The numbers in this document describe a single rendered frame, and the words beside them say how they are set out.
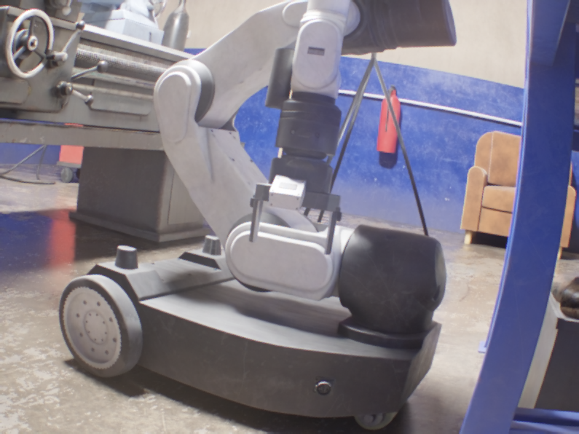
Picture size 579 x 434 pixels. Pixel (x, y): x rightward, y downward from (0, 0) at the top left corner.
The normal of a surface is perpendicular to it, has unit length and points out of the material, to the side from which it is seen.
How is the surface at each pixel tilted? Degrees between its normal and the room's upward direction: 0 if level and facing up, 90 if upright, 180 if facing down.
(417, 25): 117
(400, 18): 112
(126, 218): 90
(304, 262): 90
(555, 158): 90
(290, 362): 90
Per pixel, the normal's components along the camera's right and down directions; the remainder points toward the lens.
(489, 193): -0.33, 0.04
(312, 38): -0.10, 0.01
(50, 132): 0.93, 0.16
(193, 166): -0.27, 0.44
